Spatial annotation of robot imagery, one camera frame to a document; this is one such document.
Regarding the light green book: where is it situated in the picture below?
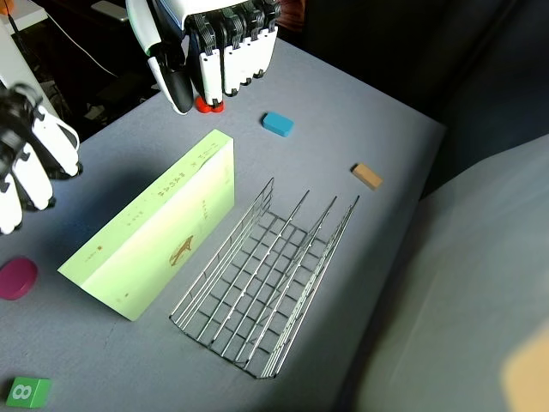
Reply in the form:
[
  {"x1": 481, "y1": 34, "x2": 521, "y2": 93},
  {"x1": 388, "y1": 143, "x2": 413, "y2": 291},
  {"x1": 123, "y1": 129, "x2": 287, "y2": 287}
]
[{"x1": 57, "y1": 129, "x2": 236, "y2": 323}]

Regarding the red toy piece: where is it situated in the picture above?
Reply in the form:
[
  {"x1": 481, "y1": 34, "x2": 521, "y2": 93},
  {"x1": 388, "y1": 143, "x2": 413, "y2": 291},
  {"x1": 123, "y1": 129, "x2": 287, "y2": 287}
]
[{"x1": 195, "y1": 94, "x2": 226, "y2": 115}]

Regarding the blue rounded block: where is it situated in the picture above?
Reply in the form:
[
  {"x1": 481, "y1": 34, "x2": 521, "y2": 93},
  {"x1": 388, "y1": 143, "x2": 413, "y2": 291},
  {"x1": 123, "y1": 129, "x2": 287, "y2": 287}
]
[{"x1": 261, "y1": 112, "x2": 295, "y2": 139}]

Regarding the grey flat device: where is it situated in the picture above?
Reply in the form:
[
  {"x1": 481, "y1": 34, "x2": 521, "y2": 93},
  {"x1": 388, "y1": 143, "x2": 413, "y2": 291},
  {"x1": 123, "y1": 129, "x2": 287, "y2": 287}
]
[{"x1": 91, "y1": 0, "x2": 130, "y2": 22}]

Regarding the grey table cloth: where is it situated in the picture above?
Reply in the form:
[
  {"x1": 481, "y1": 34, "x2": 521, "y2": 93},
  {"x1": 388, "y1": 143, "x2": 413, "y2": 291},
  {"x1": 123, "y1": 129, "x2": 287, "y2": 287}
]
[{"x1": 0, "y1": 36, "x2": 447, "y2": 412}]

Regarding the tan wooden block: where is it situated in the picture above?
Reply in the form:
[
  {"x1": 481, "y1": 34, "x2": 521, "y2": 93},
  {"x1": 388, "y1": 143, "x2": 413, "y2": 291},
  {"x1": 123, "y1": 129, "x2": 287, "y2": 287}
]
[{"x1": 351, "y1": 162, "x2": 383, "y2": 191}]

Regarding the white furniture panel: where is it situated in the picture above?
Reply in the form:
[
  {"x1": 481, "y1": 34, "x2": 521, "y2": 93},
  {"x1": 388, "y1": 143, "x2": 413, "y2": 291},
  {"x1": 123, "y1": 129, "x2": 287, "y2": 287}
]
[{"x1": 0, "y1": 0, "x2": 59, "y2": 119}]

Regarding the blurred grey fabric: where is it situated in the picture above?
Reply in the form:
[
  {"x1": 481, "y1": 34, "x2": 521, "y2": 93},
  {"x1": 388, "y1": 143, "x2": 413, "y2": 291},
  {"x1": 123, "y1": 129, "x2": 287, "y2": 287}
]
[{"x1": 353, "y1": 132, "x2": 549, "y2": 412}]

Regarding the magenta round disc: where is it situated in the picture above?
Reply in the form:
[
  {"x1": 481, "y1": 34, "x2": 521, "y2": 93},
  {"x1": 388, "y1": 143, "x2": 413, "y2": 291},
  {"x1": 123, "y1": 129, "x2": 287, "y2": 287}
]
[{"x1": 0, "y1": 256, "x2": 39, "y2": 301}]

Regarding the green block with numeral eight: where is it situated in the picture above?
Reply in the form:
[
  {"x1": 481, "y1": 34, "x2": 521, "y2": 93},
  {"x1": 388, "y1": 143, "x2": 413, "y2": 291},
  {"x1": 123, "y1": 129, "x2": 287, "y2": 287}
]
[{"x1": 4, "y1": 376, "x2": 54, "y2": 409}]

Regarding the thin white cable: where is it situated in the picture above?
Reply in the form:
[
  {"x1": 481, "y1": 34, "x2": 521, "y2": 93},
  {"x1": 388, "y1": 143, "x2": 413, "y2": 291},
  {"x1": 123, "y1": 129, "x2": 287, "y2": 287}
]
[{"x1": 42, "y1": 6, "x2": 121, "y2": 81}]

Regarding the wire metal rack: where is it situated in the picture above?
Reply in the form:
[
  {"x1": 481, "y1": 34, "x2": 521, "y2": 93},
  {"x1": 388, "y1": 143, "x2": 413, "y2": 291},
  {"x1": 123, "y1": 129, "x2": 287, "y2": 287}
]
[{"x1": 168, "y1": 177, "x2": 361, "y2": 381}]

